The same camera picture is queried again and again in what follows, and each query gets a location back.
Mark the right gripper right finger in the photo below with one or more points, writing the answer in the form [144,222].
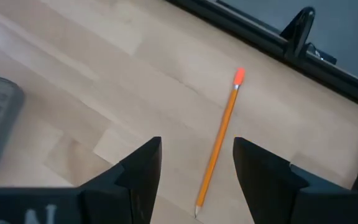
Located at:
[259,186]

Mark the orange pencil with cap eraser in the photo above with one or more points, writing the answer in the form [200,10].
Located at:
[219,140]

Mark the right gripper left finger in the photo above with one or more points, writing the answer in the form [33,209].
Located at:
[129,186]

